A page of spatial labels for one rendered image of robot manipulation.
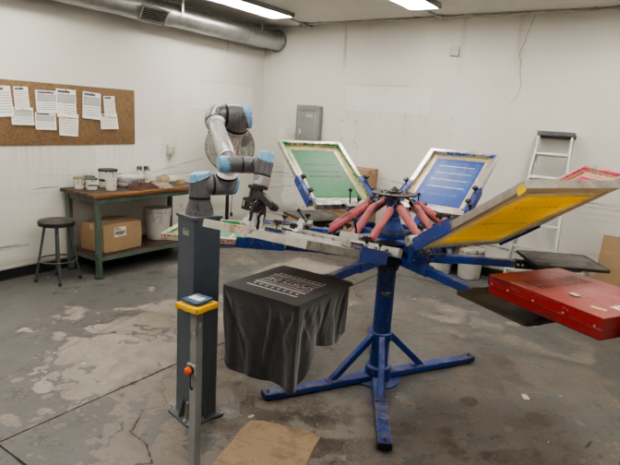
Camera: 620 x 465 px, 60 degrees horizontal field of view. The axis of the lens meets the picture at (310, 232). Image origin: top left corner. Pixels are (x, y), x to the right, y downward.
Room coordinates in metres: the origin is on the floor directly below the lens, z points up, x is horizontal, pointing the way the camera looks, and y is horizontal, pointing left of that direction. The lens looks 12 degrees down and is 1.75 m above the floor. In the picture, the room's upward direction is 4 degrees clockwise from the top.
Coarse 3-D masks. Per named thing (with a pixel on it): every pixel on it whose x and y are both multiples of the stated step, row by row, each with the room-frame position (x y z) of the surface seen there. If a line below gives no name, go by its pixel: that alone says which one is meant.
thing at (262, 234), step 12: (216, 228) 2.38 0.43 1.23; (228, 228) 2.35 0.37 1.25; (240, 228) 2.31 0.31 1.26; (276, 240) 2.20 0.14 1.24; (288, 240) 2.17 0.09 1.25; (300, 240) 2.13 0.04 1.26; (324, 252) 2.23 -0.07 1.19; (336, 252) 2.31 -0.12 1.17; (348, 252) 2.40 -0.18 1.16; (360, 252) 2.50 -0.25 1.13
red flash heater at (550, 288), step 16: (512, 272) 2.41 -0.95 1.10; (528, 272) 2.43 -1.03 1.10; (544, 272) 2.45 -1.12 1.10; (560, 272) 2.47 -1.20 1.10; (496, 288) 2.31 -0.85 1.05; (512, 288) 2.23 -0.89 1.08; (528, 288) 2.17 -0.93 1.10; (544, 288) 2.19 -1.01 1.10; (560, 288) 2.20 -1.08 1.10; (576, 288) 2.22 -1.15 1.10; (592, 288) 2.23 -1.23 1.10; (608, 288) 2.25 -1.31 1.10; (528, 304) 2.15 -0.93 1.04; (544, 304) 2.08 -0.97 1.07; (560, 304) 2.01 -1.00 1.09; (576, 304) 1.99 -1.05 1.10; (592, 304) 2.00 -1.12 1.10; (608, 304) 2.01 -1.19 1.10; (560, 320) 2.01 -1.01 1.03; (576, 320) 1.94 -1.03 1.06; (592, 320) 1.89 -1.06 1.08; (608, 320) 1.86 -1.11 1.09; (592, 336) 1.88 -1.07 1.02; (608, 336) 1.88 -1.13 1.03
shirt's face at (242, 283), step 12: (252, 276) 2.60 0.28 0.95; (264, 276) 2.62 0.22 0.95; (300, 276) 2.66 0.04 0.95; (312, 276) 2.67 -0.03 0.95; (324, 276) 2.68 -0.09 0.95; (240, 288) 2.40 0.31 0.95; (252, 288) 2.41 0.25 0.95; (324, 288) 2.48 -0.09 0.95; (336, 288) 2.49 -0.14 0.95; (288, 300) 2.28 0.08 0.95; (300, 300) 2.29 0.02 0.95
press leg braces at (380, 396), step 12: (372, 336) 3.41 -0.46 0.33; (396, 336) 3.49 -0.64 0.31; (360, 348) 3.37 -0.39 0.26; (384, 348) 3.32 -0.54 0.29; (408, 348) 3.55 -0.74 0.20; (348, 360) 3.34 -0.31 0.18; (384, 360) 3.26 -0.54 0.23; (420, 360) 3.60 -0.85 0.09; (336, 372) 3.30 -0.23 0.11; (384, 372) 3.20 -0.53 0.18; (384, 384) 3.14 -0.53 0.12; (384, 396) 3.11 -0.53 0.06
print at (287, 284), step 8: (280, 272) 2.70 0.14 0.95; (256, 280) 2.53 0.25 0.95; (264, 280) 2.54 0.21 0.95; (272, 280) 2.55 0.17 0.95; (280, 280) 2.56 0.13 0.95; (288, 280) 2.56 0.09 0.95; (296, 280) 2.57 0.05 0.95; (304, 280) 2.58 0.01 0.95; (312, 280) 2.59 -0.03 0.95; (264, 288) 2.42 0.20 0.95; (272, 288) 2.43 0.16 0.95; (280, 288) 2.44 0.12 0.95; (288, 288) 2.45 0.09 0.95; (296, 288) 2.45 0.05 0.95; (304, 288) 2.46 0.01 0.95; (312, 288) 2.47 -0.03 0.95; (296, 296) 2.33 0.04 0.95
